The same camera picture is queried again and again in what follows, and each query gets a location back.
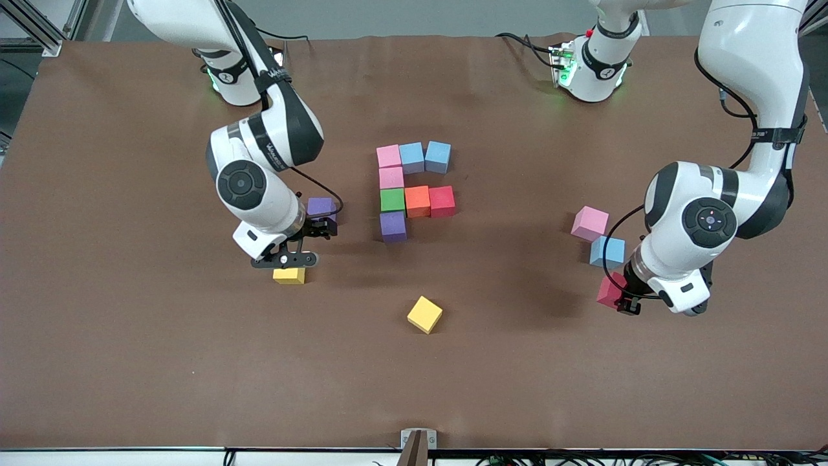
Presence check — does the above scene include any purple foam cube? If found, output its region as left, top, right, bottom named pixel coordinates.
left=379, top=211, right=408, bottom=243
left=306, top=197, right=338, bottom=225

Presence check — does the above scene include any red foam cube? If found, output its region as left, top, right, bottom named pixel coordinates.
left=429, top=186, right=456, bottom=219
left=596, top=272, right=630, bottom=309

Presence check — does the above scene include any orange foam cube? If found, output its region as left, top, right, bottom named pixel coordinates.
left=404, top=186, right=431, bottom=218

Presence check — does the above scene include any blue foam cube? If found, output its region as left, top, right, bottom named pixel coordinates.
left=589, top=236, right=627, bottom=269
left=424, top=141, right=452, bottom=175
left=399, top=142, right=426, bottom=175

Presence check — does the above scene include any large table mat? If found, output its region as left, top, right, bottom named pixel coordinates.
left=0, top=32, right=828, bottom=452

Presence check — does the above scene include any grey metal bracket plate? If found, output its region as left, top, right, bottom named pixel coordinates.
left=401, top=429, right=438, bottom=450

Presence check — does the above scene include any black arm base cable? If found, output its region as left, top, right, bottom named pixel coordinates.
left=495, top=31, right=560, bottom=69

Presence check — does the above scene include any aluminium frame profile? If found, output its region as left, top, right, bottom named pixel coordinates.
left=0, top=0, right=63, bottom=58
left=63, top=0, right=89, bottom=41
left=799, top=0, right=828, bottom=39

